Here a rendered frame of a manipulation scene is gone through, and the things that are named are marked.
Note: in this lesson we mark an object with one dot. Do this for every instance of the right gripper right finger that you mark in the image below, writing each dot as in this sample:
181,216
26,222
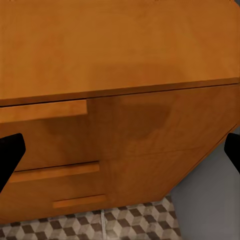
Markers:
232,149

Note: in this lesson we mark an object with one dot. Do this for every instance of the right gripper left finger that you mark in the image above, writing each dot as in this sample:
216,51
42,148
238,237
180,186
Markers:
12,149

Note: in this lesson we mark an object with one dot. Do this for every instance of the cabinet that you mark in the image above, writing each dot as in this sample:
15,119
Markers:
117,100

